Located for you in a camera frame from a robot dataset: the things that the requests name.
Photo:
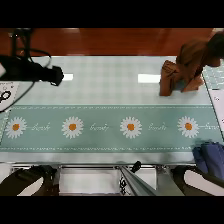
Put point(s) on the blue garment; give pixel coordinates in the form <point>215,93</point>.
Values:
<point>211,158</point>

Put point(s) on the brown shirt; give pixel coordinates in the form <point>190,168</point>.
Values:
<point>190,56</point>

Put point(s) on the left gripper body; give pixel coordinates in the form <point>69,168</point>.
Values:
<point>57,75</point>

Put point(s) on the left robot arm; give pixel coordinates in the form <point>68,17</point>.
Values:
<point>23,70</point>

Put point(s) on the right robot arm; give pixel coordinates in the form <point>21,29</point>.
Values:
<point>216,45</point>

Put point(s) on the silver frame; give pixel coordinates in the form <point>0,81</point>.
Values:
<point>143,186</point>

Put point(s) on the white printed paper sheet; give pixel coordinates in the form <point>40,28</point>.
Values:
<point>8,91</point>
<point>218,106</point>

